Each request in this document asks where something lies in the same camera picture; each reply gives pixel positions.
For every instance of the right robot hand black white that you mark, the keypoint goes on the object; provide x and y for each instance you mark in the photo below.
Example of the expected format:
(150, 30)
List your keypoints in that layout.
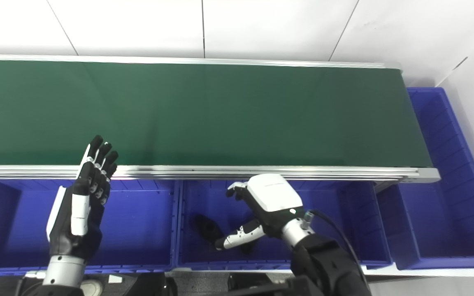
(272, 197)

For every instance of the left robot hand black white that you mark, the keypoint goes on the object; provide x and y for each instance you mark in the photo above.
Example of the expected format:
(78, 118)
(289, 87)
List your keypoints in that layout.
(68, 238)

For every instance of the black flanged part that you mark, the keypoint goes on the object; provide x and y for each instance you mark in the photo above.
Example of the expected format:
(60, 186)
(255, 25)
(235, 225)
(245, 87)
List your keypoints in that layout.
(206, 226)
(248, 248)

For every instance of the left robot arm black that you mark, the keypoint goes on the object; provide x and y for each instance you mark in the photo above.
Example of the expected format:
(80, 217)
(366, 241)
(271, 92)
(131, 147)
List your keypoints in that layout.
(62, 271)

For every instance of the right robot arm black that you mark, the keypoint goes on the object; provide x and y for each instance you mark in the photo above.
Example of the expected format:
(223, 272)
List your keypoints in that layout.
(323, 263)

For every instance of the large blue plastic bin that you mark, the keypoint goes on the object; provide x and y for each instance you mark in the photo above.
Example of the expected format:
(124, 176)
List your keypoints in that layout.
(447, 213)

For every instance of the black robot torso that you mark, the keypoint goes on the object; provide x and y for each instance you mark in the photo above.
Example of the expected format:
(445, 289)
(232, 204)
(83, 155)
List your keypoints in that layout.
(146, 285)

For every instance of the green conveyor belt aluminium frame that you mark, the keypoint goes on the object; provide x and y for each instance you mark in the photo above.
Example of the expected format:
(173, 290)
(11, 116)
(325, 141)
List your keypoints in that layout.
(220, 115)

